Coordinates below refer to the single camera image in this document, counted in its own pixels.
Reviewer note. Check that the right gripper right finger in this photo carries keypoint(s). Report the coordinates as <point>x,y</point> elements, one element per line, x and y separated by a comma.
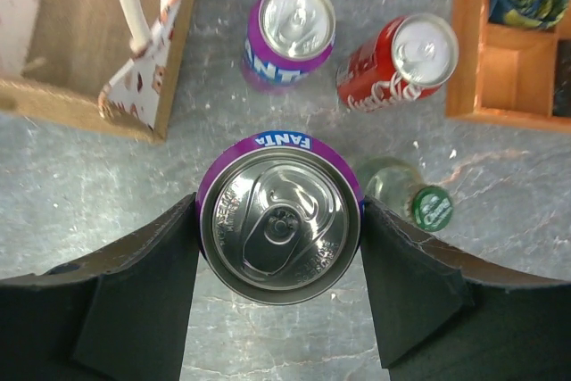
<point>442,314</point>

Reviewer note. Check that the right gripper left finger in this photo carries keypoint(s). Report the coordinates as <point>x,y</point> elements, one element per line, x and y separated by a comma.
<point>118,313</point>

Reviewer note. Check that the clear green glass bottle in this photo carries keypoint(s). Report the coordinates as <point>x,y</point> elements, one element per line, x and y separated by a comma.
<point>400,187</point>

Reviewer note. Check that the purple Fanta can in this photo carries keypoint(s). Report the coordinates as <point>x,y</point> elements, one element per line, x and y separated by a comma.
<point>285,41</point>
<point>280,215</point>

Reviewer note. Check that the red Coke can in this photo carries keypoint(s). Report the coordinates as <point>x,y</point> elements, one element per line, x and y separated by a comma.
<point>409,59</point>

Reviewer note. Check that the brown canvas tote bag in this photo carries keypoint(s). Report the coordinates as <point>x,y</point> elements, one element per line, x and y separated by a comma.
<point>103,65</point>

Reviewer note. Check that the orange compartment tray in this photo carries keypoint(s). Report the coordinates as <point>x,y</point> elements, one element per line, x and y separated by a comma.
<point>505,75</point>

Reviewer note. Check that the black rolled belt lower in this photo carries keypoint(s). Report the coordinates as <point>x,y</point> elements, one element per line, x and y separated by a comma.
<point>562,90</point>

